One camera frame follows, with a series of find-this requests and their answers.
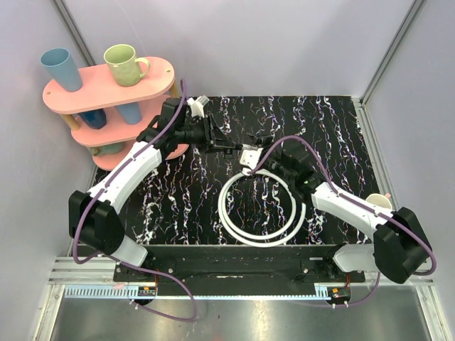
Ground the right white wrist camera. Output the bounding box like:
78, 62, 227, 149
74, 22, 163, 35
240, 148, 263, 176

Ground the pink beige cup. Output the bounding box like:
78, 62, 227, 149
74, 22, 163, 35
365, 193, 392, 210

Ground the purple cable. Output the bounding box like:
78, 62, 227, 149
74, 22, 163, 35
72, 79, 198, 323
246, 136, 438, 308

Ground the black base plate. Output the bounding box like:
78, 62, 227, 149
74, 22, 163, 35
113, 244, 367, 296

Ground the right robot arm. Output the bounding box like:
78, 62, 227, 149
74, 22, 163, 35
250, 135, 437, 284

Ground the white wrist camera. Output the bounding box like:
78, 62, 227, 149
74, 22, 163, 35
186, 95, 209, 118
240, 148, 263, 176

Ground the teal mug bottom shelf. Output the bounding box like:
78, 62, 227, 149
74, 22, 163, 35
88, 142, 125, 156

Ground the dark blue cup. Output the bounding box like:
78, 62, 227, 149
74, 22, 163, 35
78, 109, 107, 129

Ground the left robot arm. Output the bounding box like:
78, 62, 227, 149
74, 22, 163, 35
68, 96, 242, 281

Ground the black marbled mat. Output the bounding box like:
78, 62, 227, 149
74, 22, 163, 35
119, 95, 379, 245

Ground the light blue tall cup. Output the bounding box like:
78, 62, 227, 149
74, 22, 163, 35
40, 48, 82, 92

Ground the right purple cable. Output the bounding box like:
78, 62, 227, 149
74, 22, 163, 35
246, 136, 438, 308

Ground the pink three-tier shelf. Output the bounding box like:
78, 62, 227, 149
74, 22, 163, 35
42, 57, 178, 171

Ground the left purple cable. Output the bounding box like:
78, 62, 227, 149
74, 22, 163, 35
72, 79, 198, 323

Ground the light blue cup middle shelf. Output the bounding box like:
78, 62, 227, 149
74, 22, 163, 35
116, 102, 142, 125

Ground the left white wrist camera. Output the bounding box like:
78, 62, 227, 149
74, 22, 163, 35
186, 95, 209, 118

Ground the green mug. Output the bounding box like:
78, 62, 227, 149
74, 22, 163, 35
104, 44, 151, 87

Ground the white hose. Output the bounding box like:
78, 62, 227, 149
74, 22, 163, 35
218, 143, 307, 248

